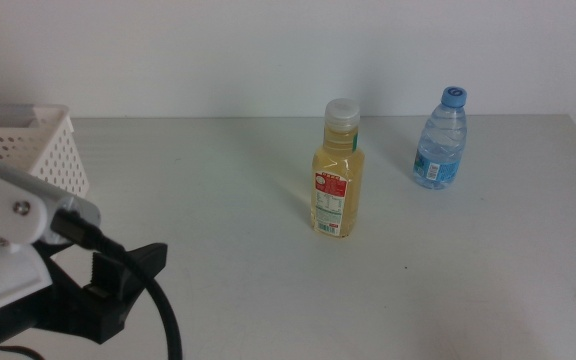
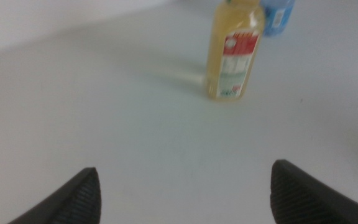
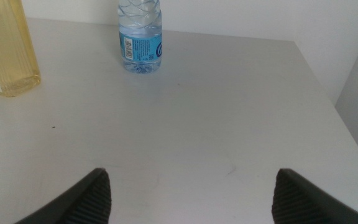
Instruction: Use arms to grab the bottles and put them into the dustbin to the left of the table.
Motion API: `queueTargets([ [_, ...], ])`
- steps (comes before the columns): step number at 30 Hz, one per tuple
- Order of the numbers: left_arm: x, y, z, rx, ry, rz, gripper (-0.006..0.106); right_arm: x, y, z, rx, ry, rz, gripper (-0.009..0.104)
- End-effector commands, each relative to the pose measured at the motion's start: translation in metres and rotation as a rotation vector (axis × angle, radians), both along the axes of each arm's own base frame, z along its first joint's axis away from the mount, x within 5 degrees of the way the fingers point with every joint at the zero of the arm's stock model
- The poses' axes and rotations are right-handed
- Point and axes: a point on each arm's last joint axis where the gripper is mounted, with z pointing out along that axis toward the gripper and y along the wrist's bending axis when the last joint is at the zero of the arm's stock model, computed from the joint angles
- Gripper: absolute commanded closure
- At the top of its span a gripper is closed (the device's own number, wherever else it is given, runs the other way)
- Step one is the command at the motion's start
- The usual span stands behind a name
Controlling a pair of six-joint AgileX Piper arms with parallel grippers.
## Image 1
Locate yellow tea bottle white cap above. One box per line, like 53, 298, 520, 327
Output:
310, 98, 366, 238

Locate clear water bottle blue cap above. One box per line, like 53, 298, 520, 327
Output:
412, 86, 468, 190

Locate white perforated plastic basket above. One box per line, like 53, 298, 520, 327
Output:
0, 103, 91, 199

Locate black left wrist camera cable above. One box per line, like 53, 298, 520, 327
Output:
50, 209, 184, 360

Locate thin black left gripper cable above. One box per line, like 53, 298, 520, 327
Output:
0, 343, 44, 360

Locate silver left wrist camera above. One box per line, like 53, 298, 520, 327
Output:
0, 152, 102, 246

